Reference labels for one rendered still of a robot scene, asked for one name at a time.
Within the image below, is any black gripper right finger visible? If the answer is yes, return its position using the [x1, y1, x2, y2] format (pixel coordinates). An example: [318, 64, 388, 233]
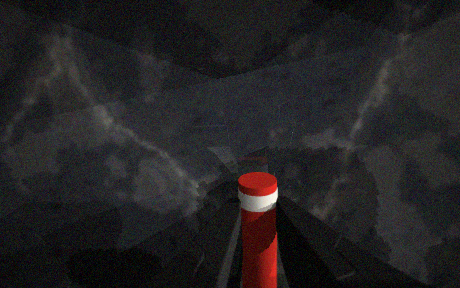
[276, 196, 437, 288]

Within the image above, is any red peg with white band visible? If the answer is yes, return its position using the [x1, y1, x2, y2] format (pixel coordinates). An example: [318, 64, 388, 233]
[238, 172, 277, 288]

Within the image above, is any dark grey sloped panel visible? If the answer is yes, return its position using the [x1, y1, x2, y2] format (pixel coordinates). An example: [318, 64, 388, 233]
[394, 0, 428, 10]

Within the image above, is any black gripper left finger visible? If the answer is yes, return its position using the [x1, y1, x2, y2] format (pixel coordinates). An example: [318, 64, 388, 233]
[139, 198, 243, 288]

